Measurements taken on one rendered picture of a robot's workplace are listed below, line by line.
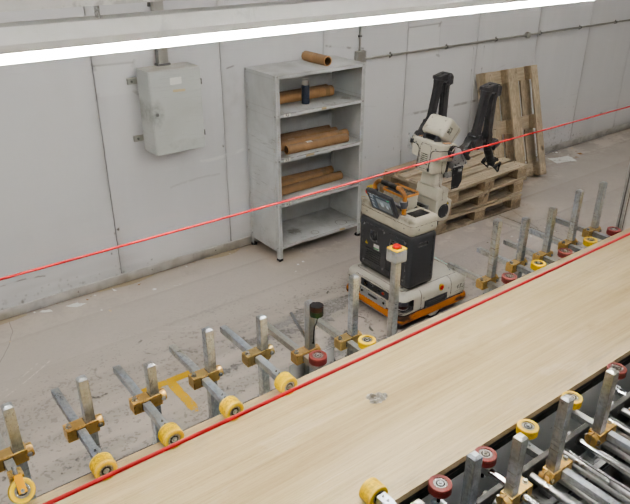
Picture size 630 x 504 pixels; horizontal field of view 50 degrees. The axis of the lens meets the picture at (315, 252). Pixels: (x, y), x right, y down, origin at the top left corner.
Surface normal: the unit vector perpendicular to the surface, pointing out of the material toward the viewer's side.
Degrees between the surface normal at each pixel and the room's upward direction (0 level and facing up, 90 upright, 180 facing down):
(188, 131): 90
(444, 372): 0
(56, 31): 61
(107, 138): 90
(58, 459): 0
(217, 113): 90
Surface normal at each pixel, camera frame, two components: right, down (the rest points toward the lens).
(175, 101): 0.61, 0.36
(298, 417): 0.00, -0.90
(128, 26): 0.53, -0.13
